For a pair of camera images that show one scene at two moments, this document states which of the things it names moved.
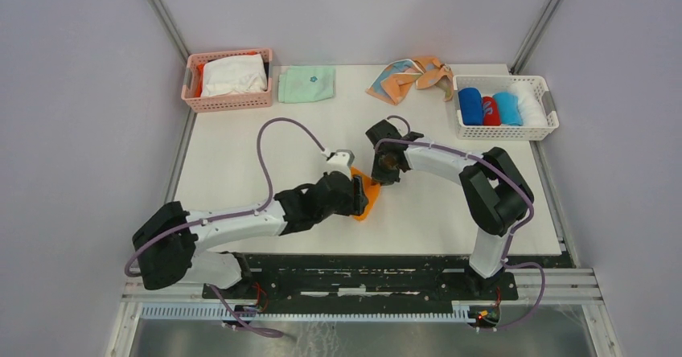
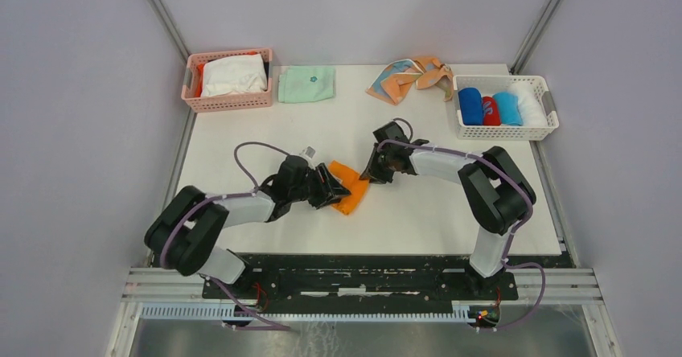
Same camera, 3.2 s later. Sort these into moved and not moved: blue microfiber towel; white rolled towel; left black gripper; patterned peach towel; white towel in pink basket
Moved: left black gripper
Not moved: patterned peach towel; white rolled towel; white towel in pink basket; blue microfiber towel
